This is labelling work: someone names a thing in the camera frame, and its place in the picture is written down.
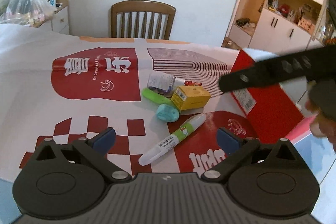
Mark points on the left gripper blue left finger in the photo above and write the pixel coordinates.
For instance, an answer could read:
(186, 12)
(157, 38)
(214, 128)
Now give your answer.
(104, 141)

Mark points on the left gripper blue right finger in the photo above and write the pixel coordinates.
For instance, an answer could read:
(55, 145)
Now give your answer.
(228, 141)

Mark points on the green white glue pen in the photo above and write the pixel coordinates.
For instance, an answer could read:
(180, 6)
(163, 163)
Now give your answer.
(171, 141)

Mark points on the yellow small carton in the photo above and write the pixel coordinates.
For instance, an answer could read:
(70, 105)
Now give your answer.
(190, 97)

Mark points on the teal egg-shaped toy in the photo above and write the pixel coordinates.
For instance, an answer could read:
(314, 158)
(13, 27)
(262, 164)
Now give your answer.
(167, 113)

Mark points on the right hand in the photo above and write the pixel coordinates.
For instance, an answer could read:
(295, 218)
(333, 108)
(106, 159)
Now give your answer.
(321, 127)

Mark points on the green plastic stick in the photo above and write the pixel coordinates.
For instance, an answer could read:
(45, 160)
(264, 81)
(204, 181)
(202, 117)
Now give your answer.
(156, 98)

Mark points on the colourful candy wrapper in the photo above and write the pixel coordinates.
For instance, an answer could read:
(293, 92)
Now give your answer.
(192, 83)

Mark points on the white drawer cabinet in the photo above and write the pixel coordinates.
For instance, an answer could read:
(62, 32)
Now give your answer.
(60, 22)

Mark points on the brown wooden chair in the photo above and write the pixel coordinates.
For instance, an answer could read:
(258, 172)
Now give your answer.
(141, 19)

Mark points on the clear plastic bag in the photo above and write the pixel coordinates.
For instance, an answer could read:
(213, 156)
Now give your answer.
(26, 12)

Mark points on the white wall cabinet unit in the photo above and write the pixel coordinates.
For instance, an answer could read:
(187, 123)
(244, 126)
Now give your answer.
(280, 25)

